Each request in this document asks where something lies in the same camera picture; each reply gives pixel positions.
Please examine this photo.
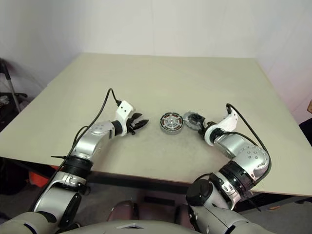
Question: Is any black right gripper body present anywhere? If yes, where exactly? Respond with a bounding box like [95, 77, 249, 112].
[197, 118, 215, 136]

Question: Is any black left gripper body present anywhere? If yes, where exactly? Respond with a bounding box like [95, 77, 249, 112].
[126, 114, 138, 136]

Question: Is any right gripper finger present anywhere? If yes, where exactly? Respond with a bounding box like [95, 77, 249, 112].
[189, 113, 205, 125]

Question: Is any grey metal round cover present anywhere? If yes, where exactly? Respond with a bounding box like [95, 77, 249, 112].
[182, 111, 206, 130]

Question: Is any round metal motor stator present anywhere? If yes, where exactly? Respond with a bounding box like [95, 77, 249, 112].
[159, 111, 183, 132]

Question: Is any motor stator with copper windings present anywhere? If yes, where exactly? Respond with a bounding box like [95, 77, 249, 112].
[160, 125, 183, 136]

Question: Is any maroon rounded shape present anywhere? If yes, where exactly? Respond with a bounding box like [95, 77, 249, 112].
[174, 203, 193, 224]
[109, 199, 139, 222]

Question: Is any grey robot torso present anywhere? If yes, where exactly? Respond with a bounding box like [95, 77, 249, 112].
[0, 211, 266, 234]

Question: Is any orange object under table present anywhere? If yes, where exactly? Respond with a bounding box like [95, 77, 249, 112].
[27, 170, 49, 188]

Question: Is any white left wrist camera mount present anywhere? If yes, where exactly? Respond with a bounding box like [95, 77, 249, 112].
[115, 100, 135, 137]

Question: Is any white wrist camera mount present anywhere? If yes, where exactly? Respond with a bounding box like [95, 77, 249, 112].
[204, 108, 239, 146]
[115, 100, 135, 137]

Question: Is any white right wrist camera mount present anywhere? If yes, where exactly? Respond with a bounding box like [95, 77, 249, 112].
[204, 108, 239, 146]

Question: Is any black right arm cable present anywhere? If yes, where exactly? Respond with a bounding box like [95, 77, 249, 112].
[226, 103, 273, 188]

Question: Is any black metal table frame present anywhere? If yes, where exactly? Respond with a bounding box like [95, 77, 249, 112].
[0, 158, 312, 213]

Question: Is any grey metal trolley frame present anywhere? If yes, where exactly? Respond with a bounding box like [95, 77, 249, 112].
[0, 58, 29, 114]

